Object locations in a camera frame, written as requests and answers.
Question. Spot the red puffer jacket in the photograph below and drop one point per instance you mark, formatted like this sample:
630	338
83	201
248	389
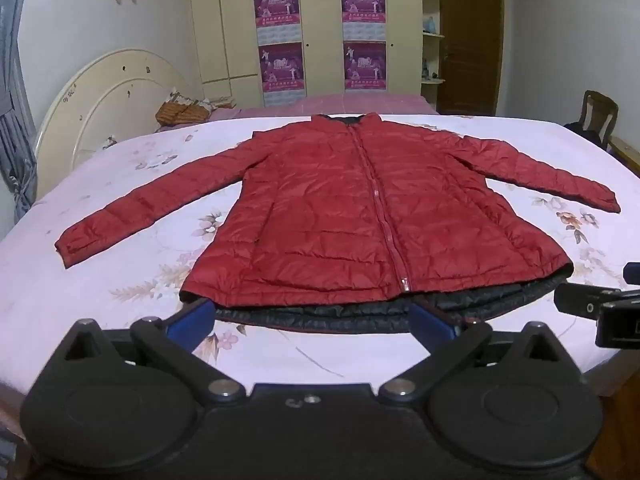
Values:
325	200

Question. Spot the cream wardrobe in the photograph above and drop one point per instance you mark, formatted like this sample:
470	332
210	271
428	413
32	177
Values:
225	25

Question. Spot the wooden chair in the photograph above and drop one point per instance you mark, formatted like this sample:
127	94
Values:
597	112

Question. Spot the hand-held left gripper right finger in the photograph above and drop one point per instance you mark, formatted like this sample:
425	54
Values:
431	322

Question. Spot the brown wooden door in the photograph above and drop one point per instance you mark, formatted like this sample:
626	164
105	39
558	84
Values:
470	40

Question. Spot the cream rounded headboard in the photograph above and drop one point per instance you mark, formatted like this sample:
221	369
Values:
105	95

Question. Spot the blue figurine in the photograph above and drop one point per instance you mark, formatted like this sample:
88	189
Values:
430	25

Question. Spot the purple wall poster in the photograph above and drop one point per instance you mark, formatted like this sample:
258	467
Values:
363	2
365	65
276	5
281	67

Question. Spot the pink striped blanket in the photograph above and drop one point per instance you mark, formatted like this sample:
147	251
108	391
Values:
320	105

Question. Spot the cream corner shelf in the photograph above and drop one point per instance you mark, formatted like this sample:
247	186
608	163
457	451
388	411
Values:
431	45

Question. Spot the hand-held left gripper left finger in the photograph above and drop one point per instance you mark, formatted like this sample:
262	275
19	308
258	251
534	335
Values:
190	321

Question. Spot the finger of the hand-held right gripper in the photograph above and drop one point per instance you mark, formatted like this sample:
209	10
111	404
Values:
577	300
633	273

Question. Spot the floral bed sheet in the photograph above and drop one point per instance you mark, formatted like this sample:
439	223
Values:
100	175

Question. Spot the dark cloth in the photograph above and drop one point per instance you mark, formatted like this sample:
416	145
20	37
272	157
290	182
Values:
585	132

